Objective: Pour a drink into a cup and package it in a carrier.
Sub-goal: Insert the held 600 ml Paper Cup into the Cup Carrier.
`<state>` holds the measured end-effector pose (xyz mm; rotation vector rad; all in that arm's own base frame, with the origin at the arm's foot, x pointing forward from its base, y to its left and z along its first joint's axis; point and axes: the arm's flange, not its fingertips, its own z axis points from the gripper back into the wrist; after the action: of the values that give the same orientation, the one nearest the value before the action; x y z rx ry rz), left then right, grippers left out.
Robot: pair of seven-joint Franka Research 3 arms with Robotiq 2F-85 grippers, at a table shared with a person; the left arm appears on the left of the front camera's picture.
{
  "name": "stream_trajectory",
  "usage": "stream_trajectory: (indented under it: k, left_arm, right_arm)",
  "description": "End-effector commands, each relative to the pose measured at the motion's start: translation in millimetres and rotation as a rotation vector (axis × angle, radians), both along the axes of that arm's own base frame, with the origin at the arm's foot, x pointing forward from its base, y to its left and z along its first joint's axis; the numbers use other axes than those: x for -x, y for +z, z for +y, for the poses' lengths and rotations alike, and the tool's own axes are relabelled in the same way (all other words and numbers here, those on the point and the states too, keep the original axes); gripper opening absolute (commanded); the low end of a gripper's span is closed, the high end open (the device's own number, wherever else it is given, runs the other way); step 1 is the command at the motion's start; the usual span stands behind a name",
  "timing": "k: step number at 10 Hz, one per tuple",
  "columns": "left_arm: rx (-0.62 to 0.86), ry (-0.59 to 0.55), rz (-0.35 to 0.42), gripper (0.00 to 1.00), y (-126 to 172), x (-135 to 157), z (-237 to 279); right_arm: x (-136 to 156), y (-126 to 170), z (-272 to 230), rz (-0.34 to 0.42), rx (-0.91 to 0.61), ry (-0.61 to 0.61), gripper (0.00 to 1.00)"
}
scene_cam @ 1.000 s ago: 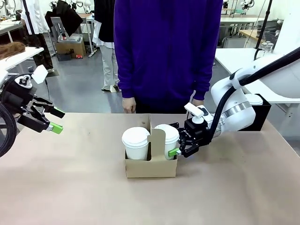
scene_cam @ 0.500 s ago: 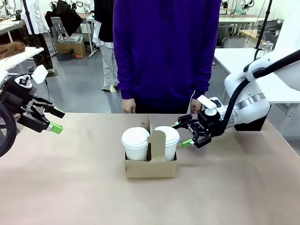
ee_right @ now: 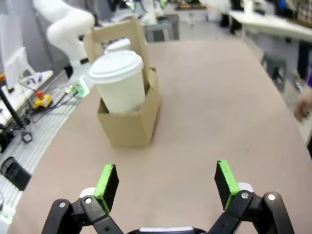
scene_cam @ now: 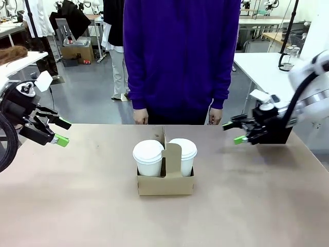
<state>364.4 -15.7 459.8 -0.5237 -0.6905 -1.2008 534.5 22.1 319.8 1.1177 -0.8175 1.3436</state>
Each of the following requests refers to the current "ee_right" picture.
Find white upright panel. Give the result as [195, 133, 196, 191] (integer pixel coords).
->
[0, 13, 31, 92]

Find white plastic cup lid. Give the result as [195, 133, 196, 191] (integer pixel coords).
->
[88, 50, 144, 85]

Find right gripper black green left finger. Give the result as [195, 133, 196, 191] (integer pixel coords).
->
[41, 163, 130, 234]

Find brown cardboard cup carrier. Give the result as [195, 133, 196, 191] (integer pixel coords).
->
[83, 19, 161, 148]

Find green lit power strip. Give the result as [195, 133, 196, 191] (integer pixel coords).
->
[65, 77, 90, 98]

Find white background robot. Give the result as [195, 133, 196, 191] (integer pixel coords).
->
[140, 0, 169, 25]

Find long white work table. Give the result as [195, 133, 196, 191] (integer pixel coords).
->
[228, 9, 312, 39]

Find black stand with foot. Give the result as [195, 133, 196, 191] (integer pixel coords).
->
[0, 85, 34, 144]

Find yellow emergency stop button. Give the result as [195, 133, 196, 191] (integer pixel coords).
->
[34, 90, 53, 110]

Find white paper cup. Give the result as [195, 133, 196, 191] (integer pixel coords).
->
[96, 70, 147, 115]

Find grey cabinet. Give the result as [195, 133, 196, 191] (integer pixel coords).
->
[143, 14, 180, 42]

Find person's left hand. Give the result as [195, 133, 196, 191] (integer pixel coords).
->
[293, 86, 312, 122]

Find right gripper black green right finger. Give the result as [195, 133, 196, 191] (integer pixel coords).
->
[209, 160, 293, 234]

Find black cylindrical lens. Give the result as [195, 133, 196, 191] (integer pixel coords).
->
[0, 156, 32, 191]

